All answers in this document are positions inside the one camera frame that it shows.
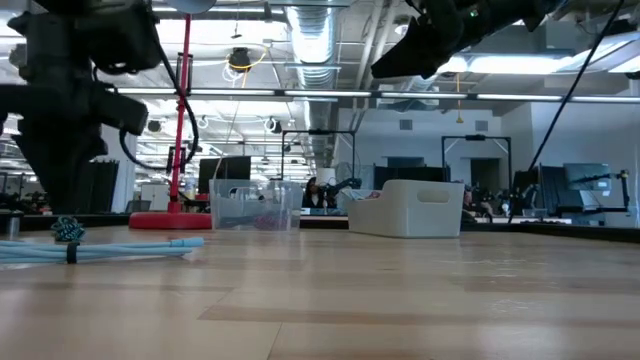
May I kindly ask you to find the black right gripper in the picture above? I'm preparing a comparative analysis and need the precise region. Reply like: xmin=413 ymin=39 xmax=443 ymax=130
xmin=370 ymin=0 xmax=469 ymax=80

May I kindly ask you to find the long ceiling light strip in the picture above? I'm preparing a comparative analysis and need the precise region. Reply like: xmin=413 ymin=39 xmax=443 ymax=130
xmin=117 ymin=87 xmax=640 ymax=104

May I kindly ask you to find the magenta braided USB cable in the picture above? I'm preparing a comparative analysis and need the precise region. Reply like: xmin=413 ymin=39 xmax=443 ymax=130
xmin=252 ymin=214 xmax=289 ymax=231

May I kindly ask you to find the light blue USB cable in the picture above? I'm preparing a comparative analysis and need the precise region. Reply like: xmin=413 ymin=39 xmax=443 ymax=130
xmin=0 ymin=237 xmax=205 ymax=265

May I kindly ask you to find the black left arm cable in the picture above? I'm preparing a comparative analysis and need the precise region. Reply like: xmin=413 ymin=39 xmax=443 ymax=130
xmin=117 ymin=39 xmax=201 ymax=174

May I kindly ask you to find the black computer monitor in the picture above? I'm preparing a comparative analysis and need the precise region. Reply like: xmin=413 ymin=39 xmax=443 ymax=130
xmin=198 ymin=156 xmax=252 ymax=195

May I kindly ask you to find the silver ribbed ventilation duct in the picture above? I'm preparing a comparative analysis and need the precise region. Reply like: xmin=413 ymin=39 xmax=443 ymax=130
xmin=284 ymin=0 xmax=341 ymax=166

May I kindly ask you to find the red desk lamp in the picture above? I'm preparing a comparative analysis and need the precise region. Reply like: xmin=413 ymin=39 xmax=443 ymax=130
xmin=128 ymin=0 xmax=217 ymax=230

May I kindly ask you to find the black gantry frame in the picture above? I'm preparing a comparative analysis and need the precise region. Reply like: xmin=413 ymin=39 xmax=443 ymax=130
xmin=280 ymin=129 xmax=357 ymax=194
xmin=441 ymin=134 xmax=514 ymax=216

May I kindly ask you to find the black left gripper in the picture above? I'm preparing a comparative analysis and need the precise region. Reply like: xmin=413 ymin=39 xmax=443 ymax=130
xmin=0 ymin=44 xmax=149 ymax=215

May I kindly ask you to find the teal braided USB cable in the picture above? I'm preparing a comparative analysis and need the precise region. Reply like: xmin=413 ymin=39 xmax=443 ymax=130
xmin=49 ymin=215 xmax=86 ymax=244

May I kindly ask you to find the white plastic bin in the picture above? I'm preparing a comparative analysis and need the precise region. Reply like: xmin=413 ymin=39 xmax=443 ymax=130
xmin=347 ymin=179 xmax=465 ymax=239

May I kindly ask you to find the clear plastic bin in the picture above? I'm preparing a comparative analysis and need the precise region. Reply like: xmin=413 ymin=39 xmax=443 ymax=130
xmin=208 ymin=178 xmax=304 ymax=232

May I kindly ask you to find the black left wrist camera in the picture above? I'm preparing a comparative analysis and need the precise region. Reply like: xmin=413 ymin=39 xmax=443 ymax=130
xmin=92 ymin=4 xmax=164 ymax=74

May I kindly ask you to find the silver metal post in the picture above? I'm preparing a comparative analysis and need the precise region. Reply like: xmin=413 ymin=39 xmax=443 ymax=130
xmin=4 ymin=212 xmax=24 ymax=246

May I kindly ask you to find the silver smooth ventilation duct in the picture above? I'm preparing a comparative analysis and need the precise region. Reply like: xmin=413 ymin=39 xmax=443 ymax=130
xmin=399 ymin=74 xmax=441 ymax=94

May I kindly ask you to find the black partition panel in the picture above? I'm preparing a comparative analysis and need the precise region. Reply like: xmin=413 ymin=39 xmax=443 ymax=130
xmin=89 ymin=159 xmax=120 ymax=216

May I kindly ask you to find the person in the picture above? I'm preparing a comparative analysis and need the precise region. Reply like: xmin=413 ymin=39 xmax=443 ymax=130
xmin=302 ymin=175 xmax=331 ymax=210
xmin=462 ymin=185 xmax=484 ymax=221

